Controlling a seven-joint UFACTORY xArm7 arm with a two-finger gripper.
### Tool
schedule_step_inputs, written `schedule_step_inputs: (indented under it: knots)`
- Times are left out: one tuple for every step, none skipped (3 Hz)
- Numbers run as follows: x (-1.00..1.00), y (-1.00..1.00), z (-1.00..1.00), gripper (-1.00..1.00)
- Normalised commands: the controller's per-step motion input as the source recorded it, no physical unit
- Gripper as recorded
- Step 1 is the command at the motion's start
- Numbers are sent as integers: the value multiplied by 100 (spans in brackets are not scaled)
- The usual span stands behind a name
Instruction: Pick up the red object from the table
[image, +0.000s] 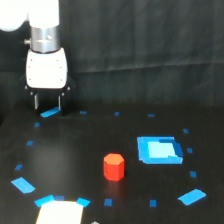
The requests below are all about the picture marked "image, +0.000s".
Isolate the blue tape strip by paper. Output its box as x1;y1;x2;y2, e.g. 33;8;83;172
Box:
77;198;90;207

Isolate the black backdrop curtain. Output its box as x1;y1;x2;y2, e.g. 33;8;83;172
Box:
0;0;224;111

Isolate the blue tape strip top left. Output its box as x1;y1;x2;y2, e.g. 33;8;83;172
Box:
41;107;60;118

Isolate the blue tape strip bottom right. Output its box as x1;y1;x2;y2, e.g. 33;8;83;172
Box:
179;189;206;206

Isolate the white paper sheet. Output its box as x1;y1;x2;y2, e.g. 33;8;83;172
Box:
36;201;83;224

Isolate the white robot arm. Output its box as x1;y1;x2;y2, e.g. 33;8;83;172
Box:
0;0;68;111

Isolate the blue tape strip bottom left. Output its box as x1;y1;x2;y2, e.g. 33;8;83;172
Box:
34;195;55;207

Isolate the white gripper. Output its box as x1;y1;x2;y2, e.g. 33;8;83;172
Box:
26;48;68;111

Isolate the blue tape square target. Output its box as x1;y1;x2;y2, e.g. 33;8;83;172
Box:
137;136;183;165

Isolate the red hexagonal block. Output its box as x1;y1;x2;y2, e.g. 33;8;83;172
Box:
103;153;125;181

